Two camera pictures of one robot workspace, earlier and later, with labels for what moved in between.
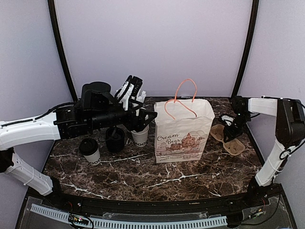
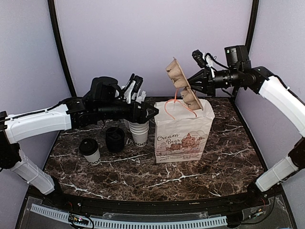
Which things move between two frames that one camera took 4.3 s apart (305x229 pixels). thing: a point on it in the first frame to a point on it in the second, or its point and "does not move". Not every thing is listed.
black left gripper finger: (150, 114) to (147, 106)
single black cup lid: (88, 146) does not move
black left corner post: (56, 38) does not move
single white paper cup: (94, 160) does not move
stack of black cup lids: (115, 139) does not move
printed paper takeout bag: (182, 128) does not move
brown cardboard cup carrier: (233, 146) to (174, 71)
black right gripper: (230, 136) to (206, 75)
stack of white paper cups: (140, 137) does not move
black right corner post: (254, 12) does not move
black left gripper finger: (142, 127) to (149, 117)
